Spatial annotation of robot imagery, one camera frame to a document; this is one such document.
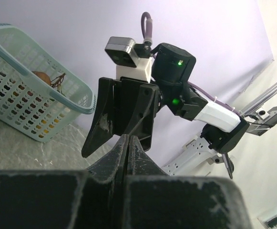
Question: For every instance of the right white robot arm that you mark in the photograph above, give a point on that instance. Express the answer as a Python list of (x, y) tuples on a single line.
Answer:
[(223, 128)]

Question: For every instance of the fake longan bunch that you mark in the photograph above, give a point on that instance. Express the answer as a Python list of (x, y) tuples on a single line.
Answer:
[(56, 83)]

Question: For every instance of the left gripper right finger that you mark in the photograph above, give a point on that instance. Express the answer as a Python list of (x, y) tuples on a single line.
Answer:
[(156, 201)]

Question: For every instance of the teal plastic basket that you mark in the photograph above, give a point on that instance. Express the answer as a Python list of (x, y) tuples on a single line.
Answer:
[(27, 103)]

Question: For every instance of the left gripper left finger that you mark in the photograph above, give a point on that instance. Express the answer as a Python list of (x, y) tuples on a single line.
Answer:
[(66, 199)]

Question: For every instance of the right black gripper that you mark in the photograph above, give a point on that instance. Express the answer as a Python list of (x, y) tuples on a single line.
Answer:
[(129, 106)]

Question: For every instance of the fake brown mushroom cap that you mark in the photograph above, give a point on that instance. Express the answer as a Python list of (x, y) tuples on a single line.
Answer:
[(43, 76)]

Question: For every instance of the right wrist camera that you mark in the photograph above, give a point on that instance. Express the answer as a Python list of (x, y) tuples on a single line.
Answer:
[(133, 60)]

